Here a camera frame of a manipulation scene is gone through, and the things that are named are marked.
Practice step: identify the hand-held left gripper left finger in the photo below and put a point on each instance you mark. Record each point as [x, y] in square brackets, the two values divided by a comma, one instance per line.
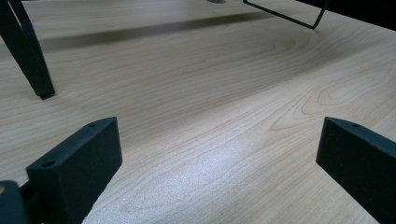
[77, 168]

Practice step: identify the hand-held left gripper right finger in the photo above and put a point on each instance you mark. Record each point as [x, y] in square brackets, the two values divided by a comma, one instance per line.
[361, 168]

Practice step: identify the black metal stand leg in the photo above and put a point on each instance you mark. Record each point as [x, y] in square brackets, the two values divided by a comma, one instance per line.
[28, 59]

